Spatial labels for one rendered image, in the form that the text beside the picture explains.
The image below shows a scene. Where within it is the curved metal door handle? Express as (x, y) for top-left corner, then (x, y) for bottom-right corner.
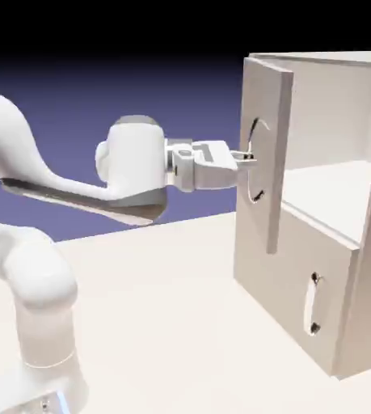
(303, 272), (324, 336)
(245, 117), (272, 205)

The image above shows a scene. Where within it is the pale beige cabinet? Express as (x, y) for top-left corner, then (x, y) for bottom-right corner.
(232, 49), (371, 381)

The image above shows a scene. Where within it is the beige cabinet door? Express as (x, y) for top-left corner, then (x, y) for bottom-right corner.
(236, 206), (360, 378)
(232, 57), (295, 281)

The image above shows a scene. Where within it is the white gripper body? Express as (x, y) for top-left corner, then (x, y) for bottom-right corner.
(192, 139), (240, 192)

